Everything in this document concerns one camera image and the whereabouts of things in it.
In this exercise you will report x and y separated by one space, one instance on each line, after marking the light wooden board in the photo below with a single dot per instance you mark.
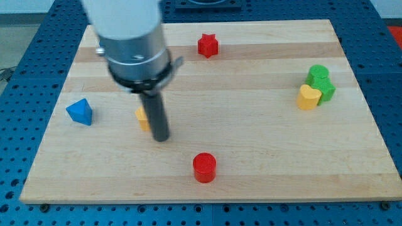
240 106

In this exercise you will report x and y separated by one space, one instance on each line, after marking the yellow heart block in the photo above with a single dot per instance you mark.
308 97

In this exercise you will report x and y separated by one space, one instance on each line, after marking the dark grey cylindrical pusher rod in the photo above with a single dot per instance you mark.
156 116

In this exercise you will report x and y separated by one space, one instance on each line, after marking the green hexagon block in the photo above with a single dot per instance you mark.
326 87

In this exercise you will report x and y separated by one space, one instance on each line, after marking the yellow hexagon block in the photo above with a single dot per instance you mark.
142 119

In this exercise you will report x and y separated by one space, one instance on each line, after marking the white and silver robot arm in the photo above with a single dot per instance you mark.
138 59

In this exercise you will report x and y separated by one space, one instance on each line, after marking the red star block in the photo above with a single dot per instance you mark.
208 45

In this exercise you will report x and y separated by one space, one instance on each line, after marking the blue triangle block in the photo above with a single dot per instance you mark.
81 112

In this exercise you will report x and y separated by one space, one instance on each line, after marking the red cylinder block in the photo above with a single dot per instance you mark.
204 167

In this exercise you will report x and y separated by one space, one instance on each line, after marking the green cylinder block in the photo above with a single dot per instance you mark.
316 71

